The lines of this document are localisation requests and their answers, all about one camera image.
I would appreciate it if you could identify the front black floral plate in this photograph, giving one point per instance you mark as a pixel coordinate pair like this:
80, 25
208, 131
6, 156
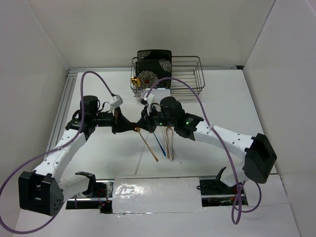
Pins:
150, 71

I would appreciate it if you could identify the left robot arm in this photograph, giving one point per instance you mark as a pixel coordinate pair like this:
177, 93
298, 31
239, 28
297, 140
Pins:
42, 190

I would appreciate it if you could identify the gold fork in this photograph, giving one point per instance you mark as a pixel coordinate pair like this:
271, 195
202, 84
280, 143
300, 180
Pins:
171, 143

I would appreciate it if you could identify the wire dish rack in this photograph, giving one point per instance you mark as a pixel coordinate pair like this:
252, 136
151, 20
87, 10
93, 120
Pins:
189, 70

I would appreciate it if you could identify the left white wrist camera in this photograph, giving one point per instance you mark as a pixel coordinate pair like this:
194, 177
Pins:
115, 101

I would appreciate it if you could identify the rear black floral plate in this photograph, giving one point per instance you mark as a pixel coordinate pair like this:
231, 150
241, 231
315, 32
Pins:
163, 56

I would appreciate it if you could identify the blue fork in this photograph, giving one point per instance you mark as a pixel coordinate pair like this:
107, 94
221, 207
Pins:
162, 149

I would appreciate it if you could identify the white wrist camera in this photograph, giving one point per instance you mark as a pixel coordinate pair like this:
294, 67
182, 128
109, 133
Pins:
147, 101
115, 101

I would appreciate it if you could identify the white utensil caddy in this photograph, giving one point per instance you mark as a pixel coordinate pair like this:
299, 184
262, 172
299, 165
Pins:
159, 93

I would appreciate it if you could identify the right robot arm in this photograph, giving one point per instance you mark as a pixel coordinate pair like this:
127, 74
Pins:
255, 152

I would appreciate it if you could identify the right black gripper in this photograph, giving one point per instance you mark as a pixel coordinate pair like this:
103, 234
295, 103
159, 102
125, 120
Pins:
145, 121

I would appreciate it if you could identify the black floral plate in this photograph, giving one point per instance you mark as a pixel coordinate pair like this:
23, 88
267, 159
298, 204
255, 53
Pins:
150, 71
163, 56

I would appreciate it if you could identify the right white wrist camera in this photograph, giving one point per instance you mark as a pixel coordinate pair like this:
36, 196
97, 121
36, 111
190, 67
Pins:
147, 101

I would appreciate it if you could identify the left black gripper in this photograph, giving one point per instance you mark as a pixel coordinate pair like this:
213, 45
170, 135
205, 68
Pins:
119, 123

